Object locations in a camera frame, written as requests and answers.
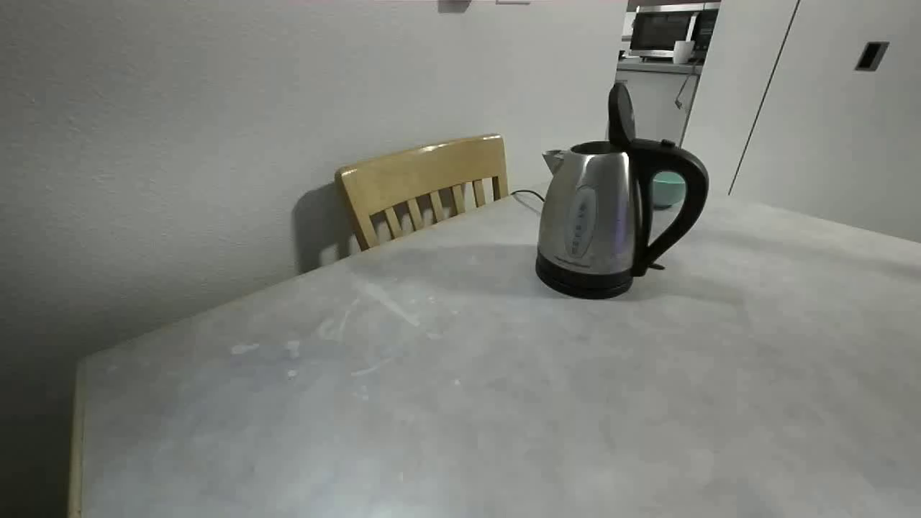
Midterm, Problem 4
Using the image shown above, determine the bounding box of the black kettle lid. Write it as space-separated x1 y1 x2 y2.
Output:
603 80 639 149

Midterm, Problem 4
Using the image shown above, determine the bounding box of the black kettle power base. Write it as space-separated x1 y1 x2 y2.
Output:
533 258 636 303

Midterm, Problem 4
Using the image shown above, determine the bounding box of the stainless steel electric kettle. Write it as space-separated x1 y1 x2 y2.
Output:
533 139 714 294

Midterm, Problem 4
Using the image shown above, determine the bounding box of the wooden slat-back chair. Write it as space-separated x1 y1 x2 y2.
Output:
334 129 511 253

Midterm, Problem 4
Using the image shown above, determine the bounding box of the teal bowl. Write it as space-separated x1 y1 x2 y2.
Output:
649 171 691 212

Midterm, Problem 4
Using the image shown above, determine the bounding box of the white counter cabinet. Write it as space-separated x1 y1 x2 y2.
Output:
613 60 702 149

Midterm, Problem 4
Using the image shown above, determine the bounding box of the microwave oven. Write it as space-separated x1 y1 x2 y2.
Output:
626 0 721 64

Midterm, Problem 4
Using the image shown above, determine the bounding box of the white tall door panel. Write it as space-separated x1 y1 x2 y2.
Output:
679 0 802 198

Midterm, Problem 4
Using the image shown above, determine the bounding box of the black wall switch plate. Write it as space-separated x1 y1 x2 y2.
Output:
855 37 892 76

